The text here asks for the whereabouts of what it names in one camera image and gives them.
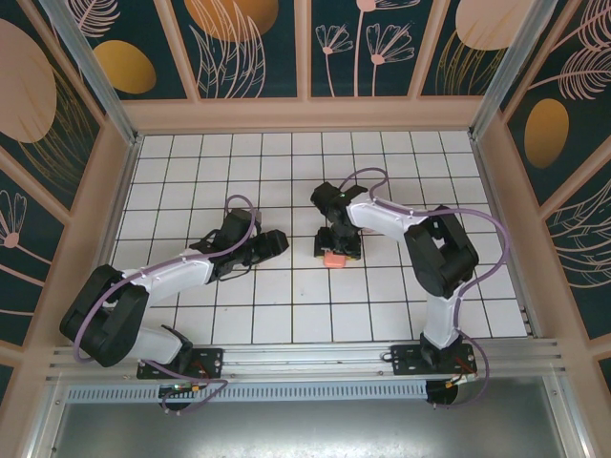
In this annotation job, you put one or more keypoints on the salmon rounded rectangular charging case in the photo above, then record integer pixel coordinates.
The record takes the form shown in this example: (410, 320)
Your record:
(334, 261)

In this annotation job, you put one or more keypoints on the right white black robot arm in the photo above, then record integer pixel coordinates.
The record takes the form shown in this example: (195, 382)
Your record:
(382, 219)

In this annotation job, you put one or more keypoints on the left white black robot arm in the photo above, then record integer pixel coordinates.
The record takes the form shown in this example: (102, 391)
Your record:
(167, 276)

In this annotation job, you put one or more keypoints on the grey metal sheet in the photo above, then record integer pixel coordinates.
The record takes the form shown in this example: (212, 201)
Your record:
(310, 429)

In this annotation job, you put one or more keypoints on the aluminium mounting rail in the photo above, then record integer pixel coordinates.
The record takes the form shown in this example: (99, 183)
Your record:
(310, 355)

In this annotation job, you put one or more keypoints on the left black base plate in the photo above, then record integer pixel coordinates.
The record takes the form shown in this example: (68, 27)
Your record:
(210, 358)

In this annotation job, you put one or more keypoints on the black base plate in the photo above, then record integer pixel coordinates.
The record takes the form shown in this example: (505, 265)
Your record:
(210, 358)
(403, 360)

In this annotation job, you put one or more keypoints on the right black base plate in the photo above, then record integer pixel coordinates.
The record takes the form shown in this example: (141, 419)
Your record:
(403, 360)

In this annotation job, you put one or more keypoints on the metal side bracket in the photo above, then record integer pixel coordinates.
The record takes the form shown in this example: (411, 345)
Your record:
(530, 322)

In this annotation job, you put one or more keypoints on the aluminium frame post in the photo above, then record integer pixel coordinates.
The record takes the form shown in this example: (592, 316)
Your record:
(506, 71)
(95, 71)

